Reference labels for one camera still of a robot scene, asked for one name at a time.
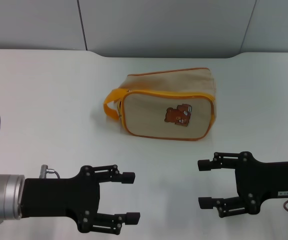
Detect beige orange-trimmed bear bag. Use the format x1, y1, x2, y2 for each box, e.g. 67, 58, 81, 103
103, 66, 217, 142

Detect left gripper cable with plug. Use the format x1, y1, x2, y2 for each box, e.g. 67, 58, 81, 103
39, 164, 61, 180

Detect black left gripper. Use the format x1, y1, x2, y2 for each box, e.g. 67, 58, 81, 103
21, 164, 141, 236

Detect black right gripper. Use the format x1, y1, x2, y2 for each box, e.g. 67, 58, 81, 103
197, 151, 288, 219

